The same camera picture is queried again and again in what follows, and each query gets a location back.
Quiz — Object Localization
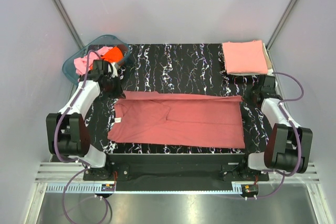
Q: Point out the dusty red t-shirt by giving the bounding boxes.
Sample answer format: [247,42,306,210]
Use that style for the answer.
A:
[108,91,245,148]

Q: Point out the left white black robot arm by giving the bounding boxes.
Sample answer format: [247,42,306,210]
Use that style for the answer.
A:
[46,60,123,180]

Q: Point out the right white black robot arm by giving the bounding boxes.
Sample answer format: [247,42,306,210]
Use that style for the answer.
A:
[238,72,313,180]

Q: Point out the orange shirt in basket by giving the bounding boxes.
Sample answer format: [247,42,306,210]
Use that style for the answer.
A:
[96,46,123,63]

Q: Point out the light pink shirt in basket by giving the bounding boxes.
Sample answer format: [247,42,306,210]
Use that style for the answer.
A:
[73,52,101,76]

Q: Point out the teal plastic laundry basket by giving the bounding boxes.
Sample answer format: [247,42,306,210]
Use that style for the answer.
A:
[62,35,131,85]

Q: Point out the folded salmon pink t-shirt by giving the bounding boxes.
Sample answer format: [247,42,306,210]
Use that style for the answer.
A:
[222,39,268,74]

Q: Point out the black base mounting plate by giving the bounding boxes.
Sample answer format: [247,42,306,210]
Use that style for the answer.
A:
[75,154,255,194]

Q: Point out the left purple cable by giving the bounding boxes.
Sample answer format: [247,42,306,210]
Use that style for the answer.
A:
[54,49,113,223]

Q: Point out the left rear aluminium post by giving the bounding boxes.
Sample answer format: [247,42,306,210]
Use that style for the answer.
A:
[52,0,84,49]

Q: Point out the aluminium frame rail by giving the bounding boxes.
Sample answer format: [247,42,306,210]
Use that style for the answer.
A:
[35,162,320,195]

